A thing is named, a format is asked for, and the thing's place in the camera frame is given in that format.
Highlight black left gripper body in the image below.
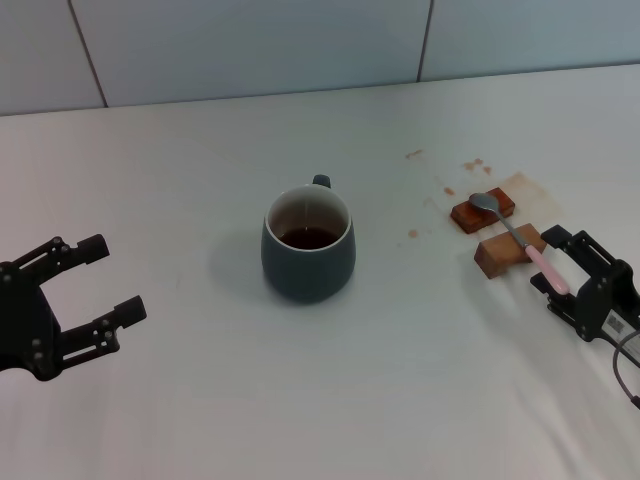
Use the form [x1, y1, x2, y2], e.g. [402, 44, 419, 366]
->
[0, 262, 64, 382]

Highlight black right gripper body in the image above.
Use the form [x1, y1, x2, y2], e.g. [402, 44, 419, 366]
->
[574, 259, 640, 344]

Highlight pink handled metal spoon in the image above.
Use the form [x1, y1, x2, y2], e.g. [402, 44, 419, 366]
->
[468, 192, 572, 295]

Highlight grey ceramic cup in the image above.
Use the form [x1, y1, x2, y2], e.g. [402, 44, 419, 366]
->
[259, 173, 358, 304]

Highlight light brown wooden block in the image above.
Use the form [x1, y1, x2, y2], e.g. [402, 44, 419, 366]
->
[473, 223, 548, 280]

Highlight dark reddish wooden block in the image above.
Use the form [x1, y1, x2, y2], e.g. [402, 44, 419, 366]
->
[449, 186, 517, 235]

